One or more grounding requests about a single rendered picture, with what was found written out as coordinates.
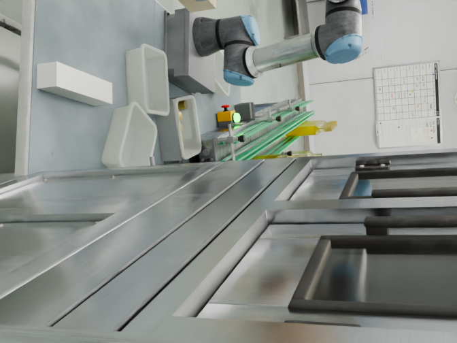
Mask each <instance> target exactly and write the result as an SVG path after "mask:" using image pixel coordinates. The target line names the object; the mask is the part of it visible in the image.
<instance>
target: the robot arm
mask: <svg viewBox="0 0 457 343"><path fill-rule="evenodd" d="M361 15H362V10H361V5H360V0H326V7H325V24H322V25H320V26H317V27H316V28H315V30H314V32H313V33H309V34H306V35H302V36H299V37H295V38H292V39H288V40H285V41H282V42H278V43H276V44H271V45H269V46H265V47H262V48H257V47H255V46H258V45H259V44H260V33H259V30H258V25H257V23H256V20H255V19H254V17H253V16H251V15H240V16H234V17H229V18H221V19H213V18H207V17H203V16H202V17H197V18H195V20H194V22H193V27H192V35H193V40H194V45H195V48H196V50H197V52H198V54H199V55H200V56H202V57H204V56H210V55H212V54H214V53H216V52H218V51H220V50H224V67H223V78H224V80H225V81H226V82H227V83H229V84H232V85H235V86H251V85H253V84H254V79H255V78H259V77H261V76H262V75H263V73H264V71H269V70H272V69H277V68H280V67H285V66H288V65H293V64H296V63H301V62H304V61H308V60H312V59H316V58H321V59H322V60H323V61H327V62H328V63H331V64H338V63H339V64H343V63H348V62H350V61H353V60H354V59H356V58H357V57H358V56H359V54H360V53H361V51H362V16H361Z"/></svg>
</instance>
